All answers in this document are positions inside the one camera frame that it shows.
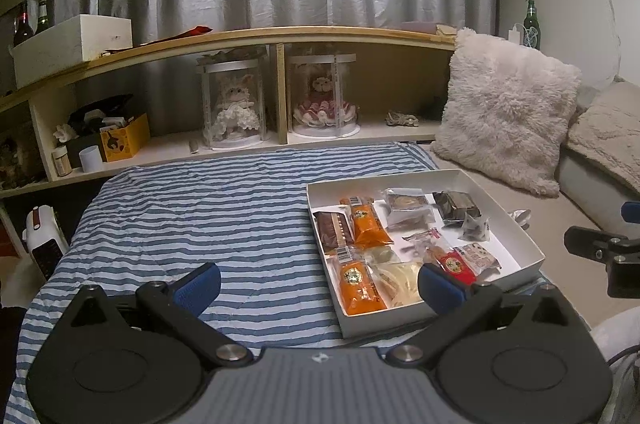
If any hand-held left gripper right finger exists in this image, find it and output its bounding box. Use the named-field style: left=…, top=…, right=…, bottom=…
left=386, top=262, right=581, bottom=370

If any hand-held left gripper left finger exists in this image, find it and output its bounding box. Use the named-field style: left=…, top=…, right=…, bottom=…
left=62, top=263, right=255, bottom=370

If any red snack packet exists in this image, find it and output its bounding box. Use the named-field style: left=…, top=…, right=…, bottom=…
left=402, top=228, right=478, bottom=287

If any cream gold-patterned snack packet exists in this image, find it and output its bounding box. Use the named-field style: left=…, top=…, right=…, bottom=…
left=362, top=246, right=426, bottom=310

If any white spotted snack packet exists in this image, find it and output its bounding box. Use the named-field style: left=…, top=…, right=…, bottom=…
left=456, top=242, right=502, bottom=274

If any white shallow cardboard box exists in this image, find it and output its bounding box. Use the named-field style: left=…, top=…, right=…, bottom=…
left=306, top=168, right=547, bottom=341

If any orange snack packet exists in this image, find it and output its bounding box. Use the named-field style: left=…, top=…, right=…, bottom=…
left=340, top=196, right=394, bottom=249
left=325, top=245, right=389, bottom=317

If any black snack packet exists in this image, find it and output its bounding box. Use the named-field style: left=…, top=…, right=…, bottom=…
left=432, top=190, right=482, bottom=222

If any grey white snack packet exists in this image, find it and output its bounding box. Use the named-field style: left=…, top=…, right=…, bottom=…
left=384, top=186, right=435, bottom=230

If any brown snack packet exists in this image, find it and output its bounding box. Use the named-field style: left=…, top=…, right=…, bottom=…
left=312, top=210, right=357, bottom=255

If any beige bed sheet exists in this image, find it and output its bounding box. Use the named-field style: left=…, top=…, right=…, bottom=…
left=425, top=149, right=621, bottom=320

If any white bed cushion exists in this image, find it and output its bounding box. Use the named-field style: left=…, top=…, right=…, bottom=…
left=555, top=151, right=640, bottom=230

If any crumpled silver wrapper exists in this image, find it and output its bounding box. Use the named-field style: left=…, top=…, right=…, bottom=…
left=507, top=206, right=533, bottom=227

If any blue white striped blanket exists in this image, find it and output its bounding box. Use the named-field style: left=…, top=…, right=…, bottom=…
left=10, top=141, right=551, bottom=424

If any beige fleece blanket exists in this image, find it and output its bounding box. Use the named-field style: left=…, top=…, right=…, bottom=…
left=565, top=81, right=640, bottom=195

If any fluffy cream pillow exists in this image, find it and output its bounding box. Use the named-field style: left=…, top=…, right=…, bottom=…
left=430, top=28, right=583, bottom=199

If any white electric heater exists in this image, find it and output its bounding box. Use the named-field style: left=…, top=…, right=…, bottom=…
left=21, top=205, right=71, bottom=284

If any yellow cardboard box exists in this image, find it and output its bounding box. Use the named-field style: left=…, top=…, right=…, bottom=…
left=99, top=113, right=151, bottom=163

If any white cup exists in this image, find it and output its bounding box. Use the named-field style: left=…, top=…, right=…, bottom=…
left=79, top=145, right=103, bottom=173

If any small grey ornament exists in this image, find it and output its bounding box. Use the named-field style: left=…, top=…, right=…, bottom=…
left=385, top=110, right=421, bottom=128

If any dark tissue box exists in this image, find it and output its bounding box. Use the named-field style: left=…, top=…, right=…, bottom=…
left=66, top=133, right=103, bottom=169

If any small lidded jar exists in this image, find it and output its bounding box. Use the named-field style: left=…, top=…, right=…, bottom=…
left=52, top=145, right=72, bottom=178

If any white-dress doll in clear case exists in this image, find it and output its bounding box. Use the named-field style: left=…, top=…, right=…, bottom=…
left=196, top=56, right=268, bottom=151

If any green glass bottle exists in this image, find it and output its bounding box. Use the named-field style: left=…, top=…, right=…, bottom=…
left=522, top=0, right=543, bottom=51
left=35, top=0, right=53, bottom=36

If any black bag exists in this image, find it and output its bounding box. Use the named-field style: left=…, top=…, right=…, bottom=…
left=67, top=93, right=135, bottom=127

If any red-dress doll in clear case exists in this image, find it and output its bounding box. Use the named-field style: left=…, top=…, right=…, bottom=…
left=286, top=53, right=362, bottom=139

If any framed picture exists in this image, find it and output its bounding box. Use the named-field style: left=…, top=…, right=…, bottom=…
left=0, top=119, right=38, bottom=187

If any flat red item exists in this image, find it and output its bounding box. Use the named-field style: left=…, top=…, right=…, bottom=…
left=102, top=25, right=215, bottom=57

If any wooden shelf unit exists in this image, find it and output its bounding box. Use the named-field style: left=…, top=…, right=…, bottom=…
left=0, top=25, right=458, bottom=200

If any flat pink item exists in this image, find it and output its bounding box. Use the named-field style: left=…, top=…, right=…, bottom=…
left=400, top=20, right=458, bottom=36

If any white storage box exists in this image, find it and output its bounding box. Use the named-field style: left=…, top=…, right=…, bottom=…
left=11, top=14, right=134, bottom=90

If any brown glass bottle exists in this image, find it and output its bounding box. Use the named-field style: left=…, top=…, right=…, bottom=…
left=12, top=1, right=35, bottom=47

